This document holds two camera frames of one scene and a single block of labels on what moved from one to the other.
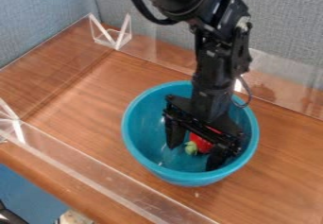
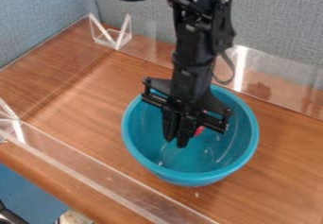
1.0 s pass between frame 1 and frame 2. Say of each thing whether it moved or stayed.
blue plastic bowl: stayed
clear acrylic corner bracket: stayed
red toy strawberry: moved
